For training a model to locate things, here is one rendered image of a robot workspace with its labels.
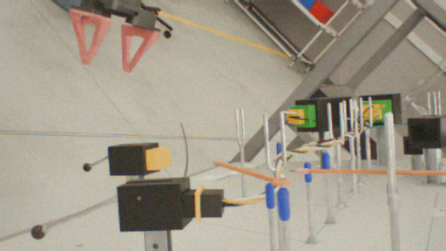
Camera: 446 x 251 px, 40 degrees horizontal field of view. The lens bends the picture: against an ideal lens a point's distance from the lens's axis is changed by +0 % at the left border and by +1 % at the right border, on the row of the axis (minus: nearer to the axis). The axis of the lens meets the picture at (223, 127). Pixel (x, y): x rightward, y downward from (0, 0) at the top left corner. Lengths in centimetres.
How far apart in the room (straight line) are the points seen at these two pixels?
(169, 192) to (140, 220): 4
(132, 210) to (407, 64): 777
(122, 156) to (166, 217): 38
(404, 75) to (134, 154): 743
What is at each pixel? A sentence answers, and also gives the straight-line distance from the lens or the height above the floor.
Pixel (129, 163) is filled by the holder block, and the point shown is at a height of 98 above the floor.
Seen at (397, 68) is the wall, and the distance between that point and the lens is 825.
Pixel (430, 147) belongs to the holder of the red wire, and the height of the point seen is 126.
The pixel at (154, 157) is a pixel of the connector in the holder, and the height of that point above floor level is 102.
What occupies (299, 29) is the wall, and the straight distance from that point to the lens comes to 875.
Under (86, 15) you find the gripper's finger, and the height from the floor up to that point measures 110.
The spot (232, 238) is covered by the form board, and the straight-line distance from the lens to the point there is 70.
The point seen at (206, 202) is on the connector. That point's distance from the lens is 52.
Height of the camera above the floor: 138
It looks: 19 degrees down
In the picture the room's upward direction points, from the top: 41 degrees clockwise
